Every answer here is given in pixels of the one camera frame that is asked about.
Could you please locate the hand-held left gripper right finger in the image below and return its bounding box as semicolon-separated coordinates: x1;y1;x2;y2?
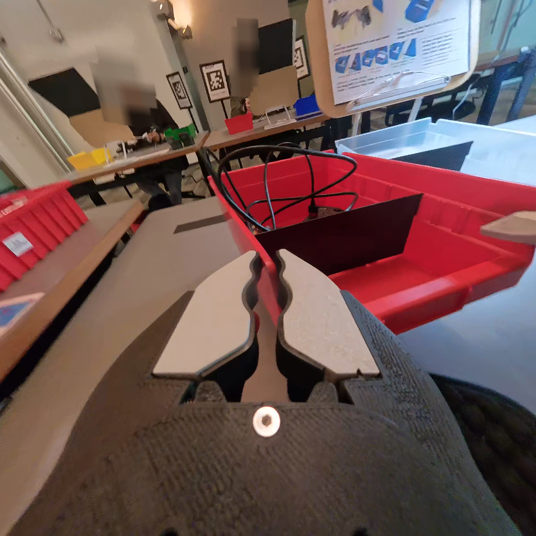
274;249;382;378

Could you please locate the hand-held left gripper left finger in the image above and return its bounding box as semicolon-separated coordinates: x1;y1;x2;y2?
152;250;260;396

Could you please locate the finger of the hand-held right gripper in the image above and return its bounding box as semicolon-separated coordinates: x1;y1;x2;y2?
479;210;536;246

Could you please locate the red plastic bin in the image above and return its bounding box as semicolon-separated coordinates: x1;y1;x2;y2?
224;113;255;135
0;181;90;294
207;149;536;336

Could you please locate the red black USB cable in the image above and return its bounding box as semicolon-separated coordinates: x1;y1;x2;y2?
218;144;359;215

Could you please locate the black bin divider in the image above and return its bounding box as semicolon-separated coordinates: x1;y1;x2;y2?
255;193;423;276
391;141;474;172

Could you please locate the wooden side table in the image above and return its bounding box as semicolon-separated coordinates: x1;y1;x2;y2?
0;199;145;379

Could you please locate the clear plastic bin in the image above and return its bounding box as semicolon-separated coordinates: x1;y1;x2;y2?
335;117;536;174

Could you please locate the wooden background table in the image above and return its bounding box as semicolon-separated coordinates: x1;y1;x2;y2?
201;113;331;151
67;132;210;197

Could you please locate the blue printed card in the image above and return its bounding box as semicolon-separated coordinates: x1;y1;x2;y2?
0;292;45;336

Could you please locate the green plastic bin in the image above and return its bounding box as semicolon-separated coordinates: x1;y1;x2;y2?
163;123;197;148

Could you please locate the yellow plastic bin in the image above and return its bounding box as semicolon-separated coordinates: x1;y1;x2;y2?
67;147;114;170

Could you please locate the black mesh pad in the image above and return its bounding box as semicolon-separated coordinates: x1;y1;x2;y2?
431;373;536;536

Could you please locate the instruction sheet on stand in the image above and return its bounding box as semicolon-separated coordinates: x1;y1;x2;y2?
305;0;482;122

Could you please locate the blue plastic bin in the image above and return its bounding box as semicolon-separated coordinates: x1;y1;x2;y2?
292;94;324;118

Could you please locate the framed marker poster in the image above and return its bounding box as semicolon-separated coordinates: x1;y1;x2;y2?
294;35;311;80
166;72;194;110
200;61;232;104

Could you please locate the cardboard and black panel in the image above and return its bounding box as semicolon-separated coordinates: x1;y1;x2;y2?
28;67;135;145
251;19;300;116

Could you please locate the black hub cable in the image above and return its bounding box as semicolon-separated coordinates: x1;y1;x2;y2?
205;149;277;233

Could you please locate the white wire document stand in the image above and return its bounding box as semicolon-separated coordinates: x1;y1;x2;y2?
263;106;296;126

